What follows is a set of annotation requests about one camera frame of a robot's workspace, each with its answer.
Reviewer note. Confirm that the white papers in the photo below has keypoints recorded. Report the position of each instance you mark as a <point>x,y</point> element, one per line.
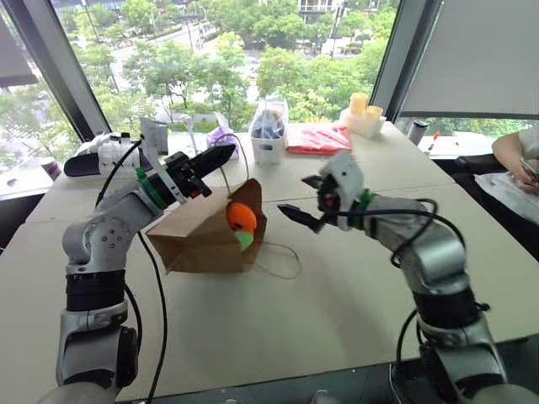
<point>501,193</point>

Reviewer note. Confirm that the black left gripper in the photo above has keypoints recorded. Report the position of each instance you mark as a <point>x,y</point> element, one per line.
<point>183,174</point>

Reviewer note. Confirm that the black chair armrest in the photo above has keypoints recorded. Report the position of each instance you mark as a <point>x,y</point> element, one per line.
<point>476,162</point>

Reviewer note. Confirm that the white plastic tray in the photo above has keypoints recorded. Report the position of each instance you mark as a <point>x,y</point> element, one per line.
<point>364,124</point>

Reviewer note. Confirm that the short yellow cup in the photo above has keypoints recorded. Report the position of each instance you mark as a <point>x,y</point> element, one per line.
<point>373,113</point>

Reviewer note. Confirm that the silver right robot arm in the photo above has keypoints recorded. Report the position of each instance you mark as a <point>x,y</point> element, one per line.
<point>438,261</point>

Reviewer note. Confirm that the tall yellow cup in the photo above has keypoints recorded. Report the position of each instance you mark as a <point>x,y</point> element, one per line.
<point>359,103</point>

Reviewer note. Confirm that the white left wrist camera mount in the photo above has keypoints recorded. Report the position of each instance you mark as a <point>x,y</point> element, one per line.
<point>158,168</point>

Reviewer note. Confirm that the dark window pillar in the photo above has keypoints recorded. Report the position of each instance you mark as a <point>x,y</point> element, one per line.
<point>389,59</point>
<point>54,63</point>

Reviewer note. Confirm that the white device with black part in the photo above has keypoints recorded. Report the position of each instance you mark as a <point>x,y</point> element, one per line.
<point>88,164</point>

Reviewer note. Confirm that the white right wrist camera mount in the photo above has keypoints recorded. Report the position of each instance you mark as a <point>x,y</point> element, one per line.
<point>345,181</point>

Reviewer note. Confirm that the bystander forearm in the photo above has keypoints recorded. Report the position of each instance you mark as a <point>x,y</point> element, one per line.
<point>511,147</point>

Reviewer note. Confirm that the grey tumbler with black lid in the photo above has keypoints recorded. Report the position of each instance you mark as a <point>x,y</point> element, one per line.
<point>417,132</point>

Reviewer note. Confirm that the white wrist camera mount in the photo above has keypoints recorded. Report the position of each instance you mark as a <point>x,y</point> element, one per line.
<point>158,168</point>
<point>345,181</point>

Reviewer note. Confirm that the white can with red label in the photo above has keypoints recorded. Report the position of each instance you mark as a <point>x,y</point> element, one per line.
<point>51,168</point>

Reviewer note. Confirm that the smartphone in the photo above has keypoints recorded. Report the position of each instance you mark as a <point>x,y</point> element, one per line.
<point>531,167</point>

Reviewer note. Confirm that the red marker pen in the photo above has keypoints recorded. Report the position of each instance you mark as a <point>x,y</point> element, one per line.
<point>433,141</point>

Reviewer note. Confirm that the white plastic stick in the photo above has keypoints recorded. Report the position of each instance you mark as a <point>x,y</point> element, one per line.
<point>190,134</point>

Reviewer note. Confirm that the red plastic bag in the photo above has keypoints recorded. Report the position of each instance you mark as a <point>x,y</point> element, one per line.
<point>318,139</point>

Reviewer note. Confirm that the brown paper bag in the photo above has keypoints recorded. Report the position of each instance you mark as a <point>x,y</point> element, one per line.
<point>198,240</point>

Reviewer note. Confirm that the purple plastic bag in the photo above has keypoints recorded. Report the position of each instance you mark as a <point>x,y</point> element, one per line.
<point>219,136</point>

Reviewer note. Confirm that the green plush toy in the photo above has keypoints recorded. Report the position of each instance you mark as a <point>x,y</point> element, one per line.
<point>245,240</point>

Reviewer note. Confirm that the grey foil pouch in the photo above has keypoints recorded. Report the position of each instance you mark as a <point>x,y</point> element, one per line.
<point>155,134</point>

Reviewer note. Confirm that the bystander hand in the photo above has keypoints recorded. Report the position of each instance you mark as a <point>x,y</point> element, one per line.
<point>528,183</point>

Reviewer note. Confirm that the white bin with blue items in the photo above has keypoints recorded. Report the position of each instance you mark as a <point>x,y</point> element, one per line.
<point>269,139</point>

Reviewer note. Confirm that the white roller blind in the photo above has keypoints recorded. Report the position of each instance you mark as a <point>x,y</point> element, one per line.
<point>476,54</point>

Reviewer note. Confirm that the orange plush toy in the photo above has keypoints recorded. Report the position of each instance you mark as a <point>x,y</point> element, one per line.
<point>241,215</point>

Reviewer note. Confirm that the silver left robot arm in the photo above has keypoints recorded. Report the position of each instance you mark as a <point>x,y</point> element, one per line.
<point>101,235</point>

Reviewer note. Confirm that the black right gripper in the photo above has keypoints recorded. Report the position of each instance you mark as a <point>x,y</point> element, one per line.
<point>329,198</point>

